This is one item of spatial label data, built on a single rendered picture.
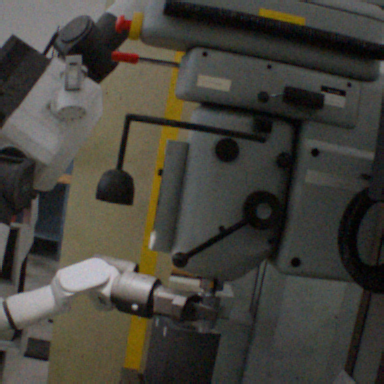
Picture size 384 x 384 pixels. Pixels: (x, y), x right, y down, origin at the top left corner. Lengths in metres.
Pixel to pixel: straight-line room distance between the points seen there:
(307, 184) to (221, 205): 0.16
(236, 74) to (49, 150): 0.50
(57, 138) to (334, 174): 0.63
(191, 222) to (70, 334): 1.94
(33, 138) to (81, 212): 1.55
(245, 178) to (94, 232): 1.87
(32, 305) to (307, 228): 0.58
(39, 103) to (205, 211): 0.52
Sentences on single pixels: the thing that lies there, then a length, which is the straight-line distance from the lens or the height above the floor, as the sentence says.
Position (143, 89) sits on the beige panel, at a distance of 3.58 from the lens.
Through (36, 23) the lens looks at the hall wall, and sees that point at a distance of 10.94.
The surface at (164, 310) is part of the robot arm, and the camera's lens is 1.89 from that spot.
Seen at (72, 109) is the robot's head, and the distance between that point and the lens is 2.01.
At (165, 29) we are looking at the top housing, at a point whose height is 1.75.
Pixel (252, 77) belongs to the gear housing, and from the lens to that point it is 1.76.
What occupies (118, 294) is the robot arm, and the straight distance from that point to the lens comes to 1.92.
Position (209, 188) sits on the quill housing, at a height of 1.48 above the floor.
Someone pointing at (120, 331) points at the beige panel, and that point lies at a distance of 3.67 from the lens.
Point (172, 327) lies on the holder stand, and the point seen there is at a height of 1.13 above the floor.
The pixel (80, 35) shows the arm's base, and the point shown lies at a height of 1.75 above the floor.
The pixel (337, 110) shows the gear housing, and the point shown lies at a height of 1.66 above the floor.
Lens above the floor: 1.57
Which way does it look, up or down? 3 degrees down
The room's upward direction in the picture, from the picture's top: 10 degrees clockwise
